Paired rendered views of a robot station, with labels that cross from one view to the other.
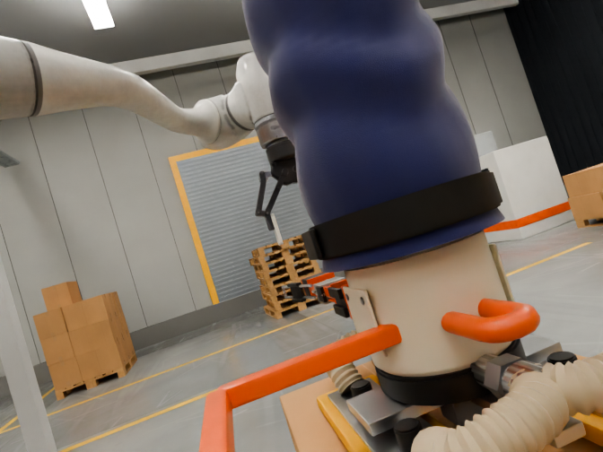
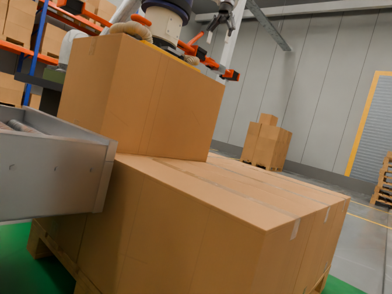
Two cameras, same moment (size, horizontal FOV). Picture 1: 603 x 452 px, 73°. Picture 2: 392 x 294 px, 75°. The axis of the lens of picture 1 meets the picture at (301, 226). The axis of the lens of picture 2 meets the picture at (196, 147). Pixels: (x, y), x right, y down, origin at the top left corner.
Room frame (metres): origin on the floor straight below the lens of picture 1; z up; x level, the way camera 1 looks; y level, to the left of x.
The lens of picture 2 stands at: (-0.02, -1.25, 0.70)
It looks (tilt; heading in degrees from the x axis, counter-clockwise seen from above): 4 degrees down; 52
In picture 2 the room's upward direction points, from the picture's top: 14 degrees clockwise
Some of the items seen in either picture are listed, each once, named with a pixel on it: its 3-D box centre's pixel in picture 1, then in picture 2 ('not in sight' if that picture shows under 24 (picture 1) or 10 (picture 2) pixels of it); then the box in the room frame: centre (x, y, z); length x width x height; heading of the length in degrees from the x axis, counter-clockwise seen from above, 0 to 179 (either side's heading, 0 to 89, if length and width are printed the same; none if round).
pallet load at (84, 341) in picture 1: (86, 328); (268, 141); (6.90, 4.02, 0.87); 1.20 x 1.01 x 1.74; 15
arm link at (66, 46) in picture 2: not in sight; (77, 49); (0.28, 0.51, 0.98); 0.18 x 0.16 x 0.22; 48
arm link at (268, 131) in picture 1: (277, 133); (227, 1); (0.90, -0.01, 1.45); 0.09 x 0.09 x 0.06
